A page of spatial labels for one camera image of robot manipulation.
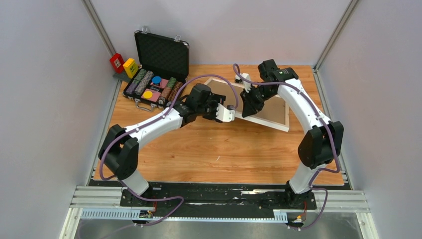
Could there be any yellow toy house block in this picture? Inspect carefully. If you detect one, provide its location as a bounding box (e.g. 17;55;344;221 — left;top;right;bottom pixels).
123;58;139;79

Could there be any red toy house block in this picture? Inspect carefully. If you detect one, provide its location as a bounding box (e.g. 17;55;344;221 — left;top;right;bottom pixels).
109;53;125;73

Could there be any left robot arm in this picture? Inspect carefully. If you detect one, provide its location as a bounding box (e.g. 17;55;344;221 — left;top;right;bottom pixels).
99;83;235;206

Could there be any brown backing board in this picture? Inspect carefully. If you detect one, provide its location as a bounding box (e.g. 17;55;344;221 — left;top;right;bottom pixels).
205;78;288;125

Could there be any light wooden picture frame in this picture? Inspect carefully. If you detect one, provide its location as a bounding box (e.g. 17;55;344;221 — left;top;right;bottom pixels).
202;76;291;133

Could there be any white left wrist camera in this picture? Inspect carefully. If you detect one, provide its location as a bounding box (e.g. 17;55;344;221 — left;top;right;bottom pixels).
215;104;235;122

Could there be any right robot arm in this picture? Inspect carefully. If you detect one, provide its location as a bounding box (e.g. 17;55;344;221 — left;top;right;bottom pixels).
233;59;344;208

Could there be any black poker chip case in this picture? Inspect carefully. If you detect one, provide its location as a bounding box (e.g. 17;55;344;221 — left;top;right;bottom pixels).
122;26;190;112

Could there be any yellow round chip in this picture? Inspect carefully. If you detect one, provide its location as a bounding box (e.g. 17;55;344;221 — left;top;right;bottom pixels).
142;90;154;99

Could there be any blue round chip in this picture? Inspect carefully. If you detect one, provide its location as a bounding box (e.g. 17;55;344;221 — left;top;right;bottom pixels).
152;76;162;85

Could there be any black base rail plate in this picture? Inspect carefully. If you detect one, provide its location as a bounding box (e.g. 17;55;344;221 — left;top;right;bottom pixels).
120;182;317;219

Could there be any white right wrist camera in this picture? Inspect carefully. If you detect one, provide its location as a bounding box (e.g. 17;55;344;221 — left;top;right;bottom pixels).
235;73;252;93

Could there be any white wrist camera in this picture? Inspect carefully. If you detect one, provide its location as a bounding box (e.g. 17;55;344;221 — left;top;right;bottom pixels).
235;73;252;93
215;104;235;122

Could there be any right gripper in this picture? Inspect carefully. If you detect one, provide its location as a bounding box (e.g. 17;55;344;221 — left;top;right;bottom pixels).
240;84;276;118

